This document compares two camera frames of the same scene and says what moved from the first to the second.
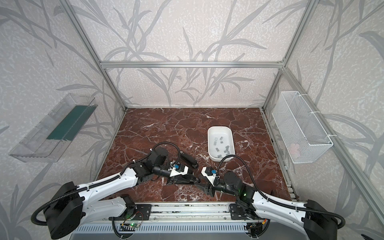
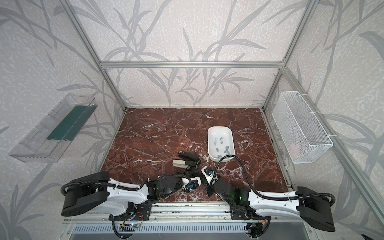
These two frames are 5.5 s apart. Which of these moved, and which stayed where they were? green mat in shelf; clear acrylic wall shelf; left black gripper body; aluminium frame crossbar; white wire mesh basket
Moved: left black gripper body
Stayed: aluminium frame crossbar; green mat in shelf; clear acrylic wall shelf; white wire mesh basket
